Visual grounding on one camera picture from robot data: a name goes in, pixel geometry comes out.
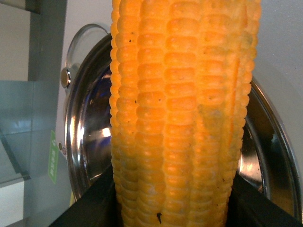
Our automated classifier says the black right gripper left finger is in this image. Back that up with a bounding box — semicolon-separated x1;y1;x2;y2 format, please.
50;166;123;227

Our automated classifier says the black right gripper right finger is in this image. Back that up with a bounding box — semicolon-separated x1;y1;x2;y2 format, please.
226;174;303;227

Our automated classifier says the yellow corn cob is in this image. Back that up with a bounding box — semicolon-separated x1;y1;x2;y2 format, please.
110;0;261;227

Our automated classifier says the cream pot with handles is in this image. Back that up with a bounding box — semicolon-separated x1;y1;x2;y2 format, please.
65;35;303;223

